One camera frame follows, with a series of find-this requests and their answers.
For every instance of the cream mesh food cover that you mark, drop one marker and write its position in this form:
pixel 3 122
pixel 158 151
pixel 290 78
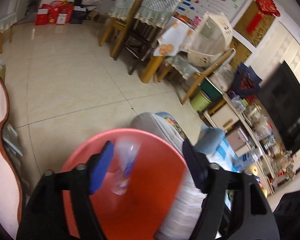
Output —
pixel 211 38

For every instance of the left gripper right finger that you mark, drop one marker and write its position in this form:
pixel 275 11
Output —
pixel 231 197

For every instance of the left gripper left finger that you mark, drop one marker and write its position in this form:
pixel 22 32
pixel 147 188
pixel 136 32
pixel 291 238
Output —
pixel 60 197

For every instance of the red plastic trash basin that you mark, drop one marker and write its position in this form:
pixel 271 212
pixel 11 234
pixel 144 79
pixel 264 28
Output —
pixel 139 212

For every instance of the white TV cabinet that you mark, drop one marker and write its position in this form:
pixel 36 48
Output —
pixel 226 116

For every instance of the red gift boxes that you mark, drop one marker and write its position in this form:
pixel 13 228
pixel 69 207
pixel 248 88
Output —
pixel 57 12

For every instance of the black television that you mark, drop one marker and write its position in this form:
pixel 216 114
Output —
pixel 280 96

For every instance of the wooden chair with cover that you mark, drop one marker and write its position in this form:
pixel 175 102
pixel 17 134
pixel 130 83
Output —
pixel 149 20

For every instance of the white plastic bottle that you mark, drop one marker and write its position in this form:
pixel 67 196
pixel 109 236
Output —
pixel 126 151

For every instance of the dark blue flower bouquet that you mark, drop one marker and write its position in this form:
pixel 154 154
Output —
pixel 246 82

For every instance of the blue white checkered tablecloth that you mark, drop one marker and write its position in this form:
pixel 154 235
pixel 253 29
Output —
pixel 223 156

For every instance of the yellow pear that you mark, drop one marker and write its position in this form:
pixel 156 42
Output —
pixel 253 169

